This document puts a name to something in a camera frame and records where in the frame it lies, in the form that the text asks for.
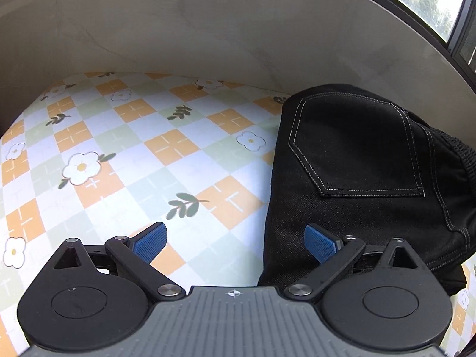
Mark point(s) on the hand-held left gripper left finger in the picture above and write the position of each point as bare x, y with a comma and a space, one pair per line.
150, 241

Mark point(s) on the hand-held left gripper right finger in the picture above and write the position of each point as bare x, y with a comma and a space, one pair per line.
320, 243

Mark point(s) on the black pants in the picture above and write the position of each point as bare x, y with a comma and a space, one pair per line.
353, 148

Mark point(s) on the floral checked tablecloth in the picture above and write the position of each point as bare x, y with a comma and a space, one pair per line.
148, 156

